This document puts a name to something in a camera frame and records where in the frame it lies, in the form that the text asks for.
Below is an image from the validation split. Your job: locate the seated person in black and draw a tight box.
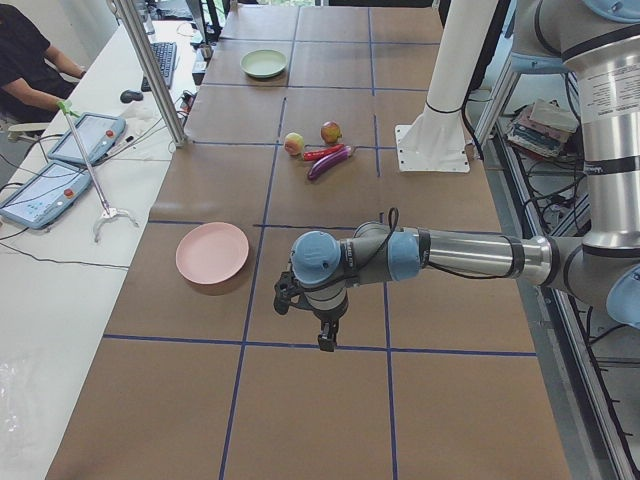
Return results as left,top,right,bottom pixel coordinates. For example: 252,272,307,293
1,4,86,123

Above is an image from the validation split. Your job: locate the lower teach pendant tablet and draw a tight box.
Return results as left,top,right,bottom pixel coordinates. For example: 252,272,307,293
1,160,91,230

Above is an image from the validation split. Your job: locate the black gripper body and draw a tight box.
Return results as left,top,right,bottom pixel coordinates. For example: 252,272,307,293
313,305,347,331

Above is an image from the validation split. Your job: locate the stack of books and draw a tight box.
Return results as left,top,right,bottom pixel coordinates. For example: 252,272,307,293
506,99,579,157

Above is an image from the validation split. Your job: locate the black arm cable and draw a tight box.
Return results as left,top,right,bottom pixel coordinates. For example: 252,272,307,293
349,207,401,281

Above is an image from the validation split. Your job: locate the black keyboard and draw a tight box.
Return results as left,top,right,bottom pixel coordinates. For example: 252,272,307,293
150,42,178,89

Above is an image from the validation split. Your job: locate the red yellow apple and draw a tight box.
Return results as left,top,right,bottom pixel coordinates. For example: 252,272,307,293
320,121,342,145

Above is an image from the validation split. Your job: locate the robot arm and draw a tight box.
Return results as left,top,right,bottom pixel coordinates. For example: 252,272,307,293
274,1,639,351

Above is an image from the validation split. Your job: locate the pale green pink peach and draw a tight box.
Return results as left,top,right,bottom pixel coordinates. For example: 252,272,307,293
283,132,305,156

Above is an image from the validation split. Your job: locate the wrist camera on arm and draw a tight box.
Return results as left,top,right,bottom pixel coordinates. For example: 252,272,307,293
273,271,302,315

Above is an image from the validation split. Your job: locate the green plate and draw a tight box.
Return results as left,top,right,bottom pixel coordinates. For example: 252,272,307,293
240,49,288,79

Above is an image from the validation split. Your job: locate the pink plate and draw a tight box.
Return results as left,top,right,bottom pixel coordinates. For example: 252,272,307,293
175,222,249,285

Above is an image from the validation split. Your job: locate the aluminium frame post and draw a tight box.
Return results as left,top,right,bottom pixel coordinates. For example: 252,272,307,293
108,0,187,148

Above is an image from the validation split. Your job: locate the upper teach pendant tablet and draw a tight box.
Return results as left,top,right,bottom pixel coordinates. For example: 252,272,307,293
47,113,126,165

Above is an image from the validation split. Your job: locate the black computer mouse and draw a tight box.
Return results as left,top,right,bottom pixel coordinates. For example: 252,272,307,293
120,90,144,104

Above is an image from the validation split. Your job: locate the purple eggplant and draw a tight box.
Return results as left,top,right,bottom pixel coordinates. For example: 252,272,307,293
307,146,356,181

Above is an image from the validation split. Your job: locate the teach pendant tablet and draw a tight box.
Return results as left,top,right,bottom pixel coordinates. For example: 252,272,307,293
1,160,91,230
47,113,126,165

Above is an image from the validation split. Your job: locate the red chili pepper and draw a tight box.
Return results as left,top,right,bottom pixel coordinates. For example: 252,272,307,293
302,144,345,162

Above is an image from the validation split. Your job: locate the reacher grabber tool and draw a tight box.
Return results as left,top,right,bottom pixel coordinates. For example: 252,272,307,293
57,100,140,243

